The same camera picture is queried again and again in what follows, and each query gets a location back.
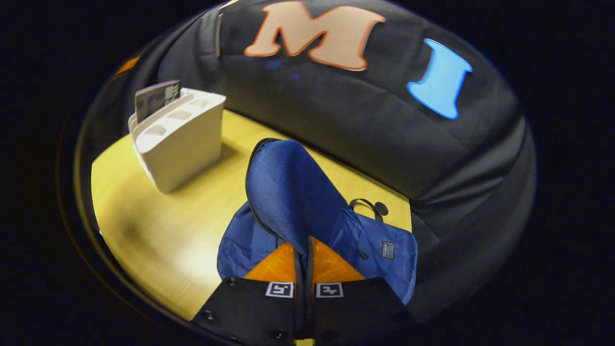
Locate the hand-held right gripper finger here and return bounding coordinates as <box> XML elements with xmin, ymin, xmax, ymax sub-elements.
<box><xmin>192</xmin><ymin>242</ymin><xmax>309</xmax><ymax>346</ymax></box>
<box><xmin>307</xmin><ymin>235</ymin><xmax>415</xmax><ymax>346</ymax></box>

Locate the white plastic bookshelf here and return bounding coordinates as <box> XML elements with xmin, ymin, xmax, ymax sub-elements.
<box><xmin>127</xmin><ymin>88</ymin><xmax>226</xmax><ymax>194</ymax></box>

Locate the blue schoolbag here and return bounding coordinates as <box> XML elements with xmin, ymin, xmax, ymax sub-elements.
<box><xmin>217</xmin><ymin>138</ymin><xmax>418</xmax><ymax>306</ymax></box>

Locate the black backdrop cloth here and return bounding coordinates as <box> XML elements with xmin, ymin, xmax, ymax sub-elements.
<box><xmin>77</xmin><ymin>0</ymin><xmax>536</xmax><ymax>322</ymax></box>

